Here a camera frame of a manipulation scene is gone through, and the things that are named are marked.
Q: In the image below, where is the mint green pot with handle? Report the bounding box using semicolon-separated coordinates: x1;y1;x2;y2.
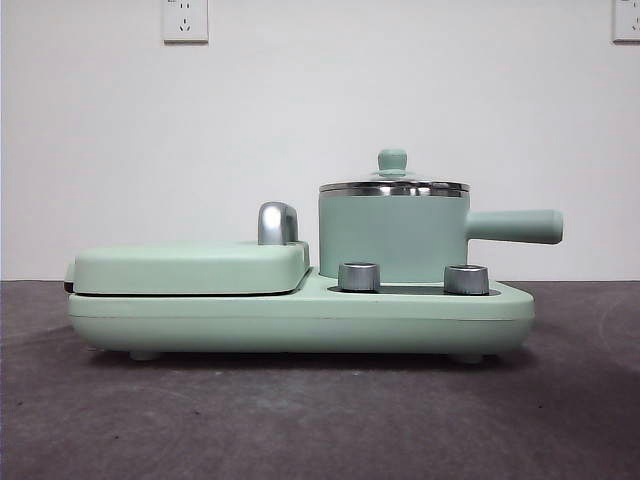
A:
318;186;565;284

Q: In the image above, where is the white wall socket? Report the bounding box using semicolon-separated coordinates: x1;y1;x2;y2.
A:
611;0;640;43
161;0;209;44

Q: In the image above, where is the chrome griddle cover handle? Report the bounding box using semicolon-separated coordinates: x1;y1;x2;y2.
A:
256;201;301;246

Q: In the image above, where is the mint green breakfast maker base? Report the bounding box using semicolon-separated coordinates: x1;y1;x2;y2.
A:
68;265;535;362

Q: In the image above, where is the mint green griddle cover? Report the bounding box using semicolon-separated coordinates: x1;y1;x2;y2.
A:
64;239;311;298

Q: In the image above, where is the silver control knob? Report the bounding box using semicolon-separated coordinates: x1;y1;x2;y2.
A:
443;263;490;295
337;261;381;292

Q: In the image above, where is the glass pot lid green knob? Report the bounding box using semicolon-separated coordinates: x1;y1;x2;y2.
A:
318;147;471;195

